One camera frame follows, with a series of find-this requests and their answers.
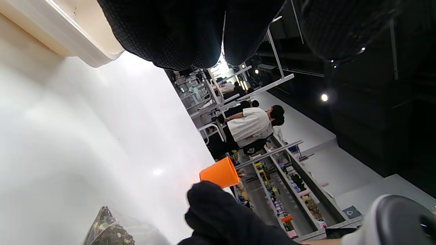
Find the person's left hand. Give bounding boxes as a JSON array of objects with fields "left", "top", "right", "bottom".
[{"left": 97, "top": 0, "right": 409, "bottom": 70}]

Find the person's right hand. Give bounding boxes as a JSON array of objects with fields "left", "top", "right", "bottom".
[{"left": 177, "top": 180, "right": 308, "bottom": 245}]

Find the orange cup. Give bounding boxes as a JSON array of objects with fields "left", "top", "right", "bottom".
[{"left": 200, "top": 157, "right": 241, "bottom": 189}]

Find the cream plastic storage bin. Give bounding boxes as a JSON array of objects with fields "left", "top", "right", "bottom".
[{"left": 0, "top": 0, "right": 125, "bottom": 68}]

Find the clear tea bag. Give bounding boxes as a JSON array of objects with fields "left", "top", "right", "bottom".
[{"left": 83, "top": 206, "right": 171, "bottom": 245}]

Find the person's right forearm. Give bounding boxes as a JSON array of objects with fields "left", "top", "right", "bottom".
[{"left": 301, "top": 239, "right": 345, "bottom": 245}]

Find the grey metal storage shelf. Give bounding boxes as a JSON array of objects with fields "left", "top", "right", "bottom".
[{"left": 234, "top": 135, "right": 363, "bottom": 243}]

